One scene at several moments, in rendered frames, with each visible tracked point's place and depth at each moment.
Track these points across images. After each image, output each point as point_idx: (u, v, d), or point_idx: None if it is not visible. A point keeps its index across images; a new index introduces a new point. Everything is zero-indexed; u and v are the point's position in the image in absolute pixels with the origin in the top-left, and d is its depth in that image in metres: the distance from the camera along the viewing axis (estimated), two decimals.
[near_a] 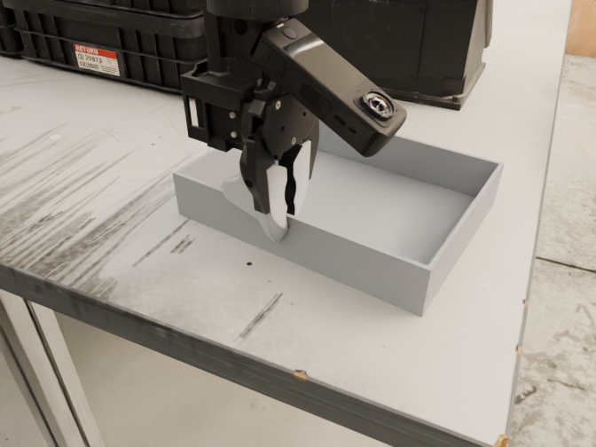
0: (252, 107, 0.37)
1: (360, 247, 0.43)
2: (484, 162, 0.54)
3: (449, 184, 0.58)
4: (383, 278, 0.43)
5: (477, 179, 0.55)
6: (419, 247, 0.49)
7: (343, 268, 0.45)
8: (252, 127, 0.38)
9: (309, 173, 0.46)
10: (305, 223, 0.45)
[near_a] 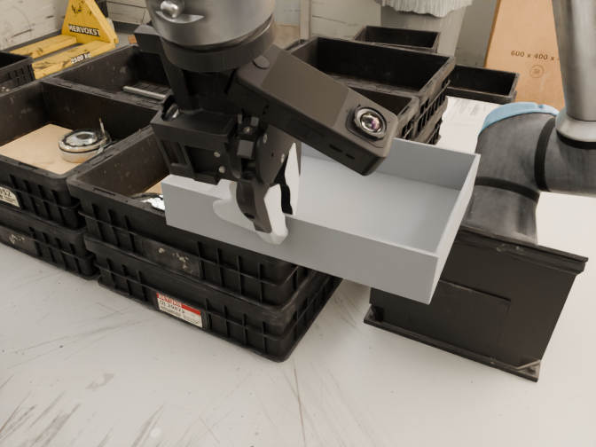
0: (240, 149, 0.35)
1: (365, 241, 0.43)
2: (461, 155, 0.57)
3: (427, 179, 0.60)
4: (389, 270, 0.44)
5: (455, 171, 0.58)
6: (412, 239, 0.51)
7: (348, 263, 0.46)
8: (242, 165, 0.37)
9: (299, 170, 0.45)
10: (307, 223, 0.45)
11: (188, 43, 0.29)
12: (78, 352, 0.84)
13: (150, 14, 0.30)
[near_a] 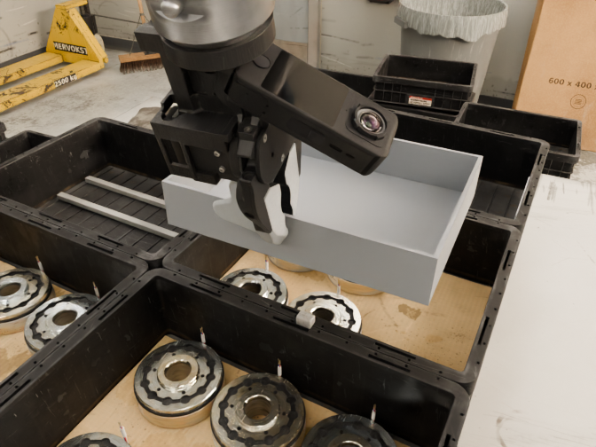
0: (240, 149, 0.35)
1: (364, 242, 0.43)
2: (464, 157, 0.57)
3: (430, 180, 0.60)
4: (389, 271, 0.44)
5: (458, 173, 0.58)
6: (413, 240, 0.51)
7: (347, 264, 0.46)
8: (242, 164, 0.37)
9: (299, 170, 0.45)
10: (307, 223, 0.45)
11: (188, 42, 0.29)
12: None
13: (150, 13, 0.30)
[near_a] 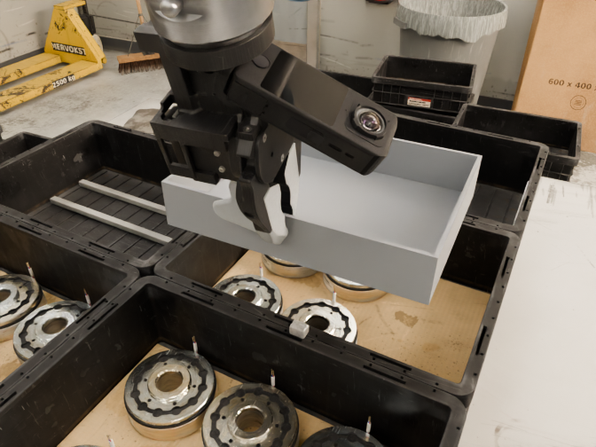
0: (239, 149, 0.35)
1: (365, 241, 0.43)
2: (463, 156, 0.57)
3: (429, 180, 0.60)
4: (389, 270, 0.44)
5: (457, 172, 0.58)
6: (413, 240, 0.51)
7: (347, 263, 0.46)
8: (242, 164, 0.37)
9: (299, 170, 0.45)
10: (307, 223, 0.45)
11: (187, 42, 0.29)
12: None
13: (149, 13, 0.30)
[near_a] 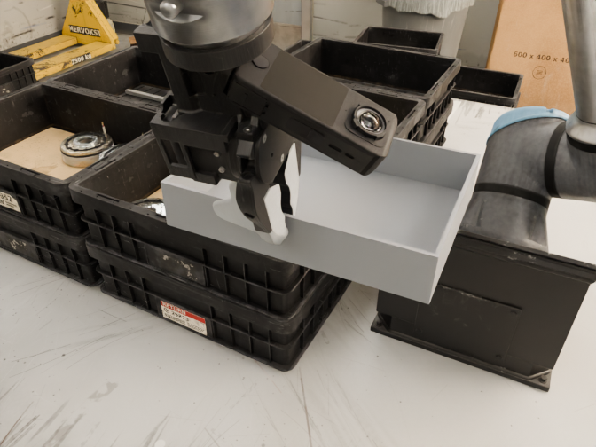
0: (239, 149, 0.35)
1: (365, 241, 0.43)
2: (461, 155, 0.57)
3: (428, 179, 0.60)
4: (389, 270, 0.44)
5: (456, 171, 0.58)
6: (413, 239, 0.51)
7: (348, 263, 0.46)
8: (242, 165, 0.37)
9: (298, 170, 0.45)
10: (307, 223, 0.45)
11: (187, 43, 0.29)
12: (81, 361, 0.82)
13: (149, 14, 0.30)
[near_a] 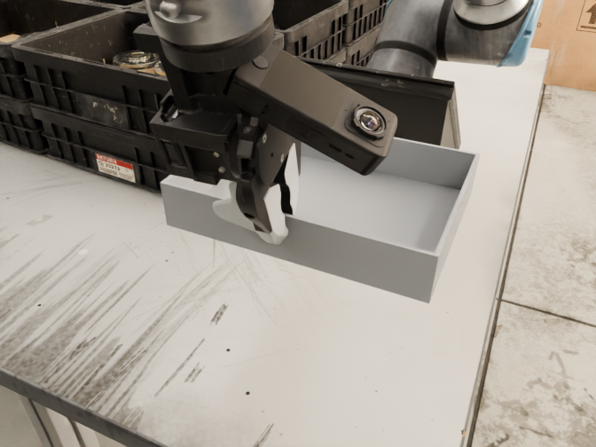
0: (239, 149, 0.35)
1: (365, 241, 0.43)
2: (461, 154, 0.57)
3: (427, 178, 0.60)
4: (390, 270, 0.44)
5: (455, 170, 0.58)
6: (412, 239, 0.51)
7: (348, 263, 0.46)
8: (242, 165, 0.37)
9: (298, 170, 0.45)
10: (307, 223, 0.45)
11: (187, 43, 0.29)
12: (22, 201, 0.93)
13: (149, 14, 0.30)
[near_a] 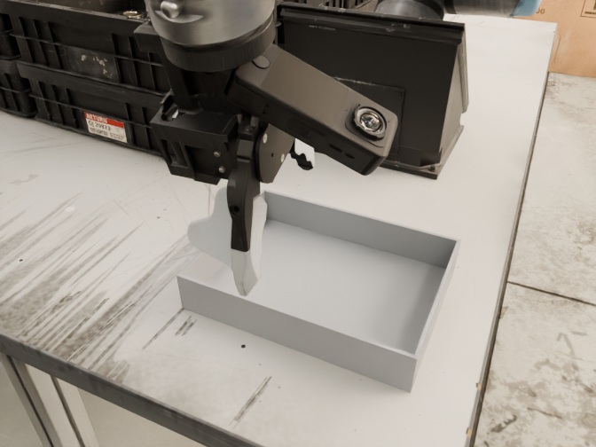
0: (239, 149, 0.35)
1: (355, 341, 0.50)
2: (443, 239, 0.63)
3: (415, 256, 0.67)
4: (376, 364, 0.51)
5: (439, 252, 0.65)
6: (399, 324, 0.58)
7: (341, 355, 0.53)
8: (242, 165, 0.37)
9: None
10: (305, 321, 0.52)
11: (188, 43, 0.29)
12: (8, 161, 0.89)
13: (150, 14, 0.30)
